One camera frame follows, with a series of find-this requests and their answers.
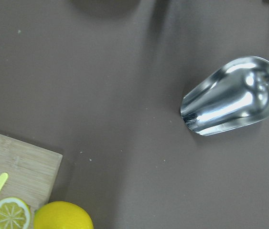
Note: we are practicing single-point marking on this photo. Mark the metal scoop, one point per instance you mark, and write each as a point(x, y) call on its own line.
point(234, 96)

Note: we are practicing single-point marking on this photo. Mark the half lemon slice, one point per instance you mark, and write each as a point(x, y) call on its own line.
point(14, 214)

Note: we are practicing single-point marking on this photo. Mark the wooden cutting board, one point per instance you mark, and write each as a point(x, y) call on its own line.
point(31, 171)

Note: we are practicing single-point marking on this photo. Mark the whole yellow lemon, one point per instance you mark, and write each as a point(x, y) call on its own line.
point(62, 215)

